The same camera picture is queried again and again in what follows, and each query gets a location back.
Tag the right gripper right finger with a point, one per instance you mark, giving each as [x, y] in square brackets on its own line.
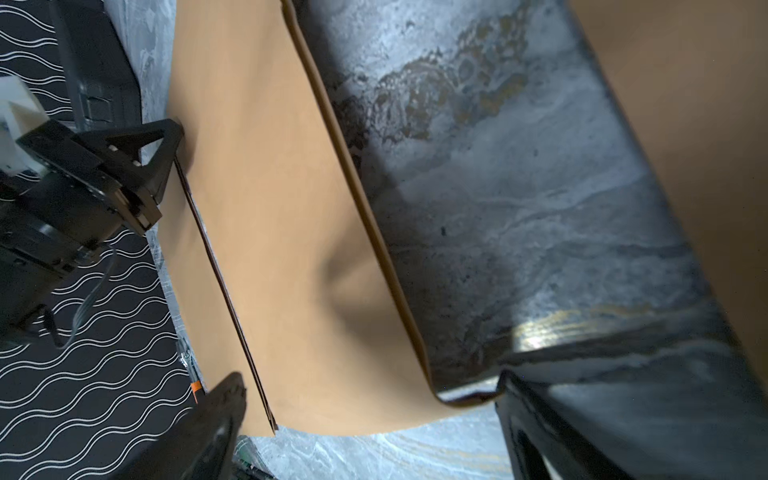
[536, 437]

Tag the brown file bag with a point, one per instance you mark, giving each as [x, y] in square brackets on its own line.
[691, 79]
[276, 261]

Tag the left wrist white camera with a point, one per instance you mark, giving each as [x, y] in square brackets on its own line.
[21, 112]

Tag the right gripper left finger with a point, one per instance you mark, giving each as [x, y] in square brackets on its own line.
[200, 445]

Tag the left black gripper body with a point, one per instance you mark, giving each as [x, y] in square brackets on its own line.
[94, 185]

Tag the orange handled tool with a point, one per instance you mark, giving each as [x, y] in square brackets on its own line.
[197, 391]

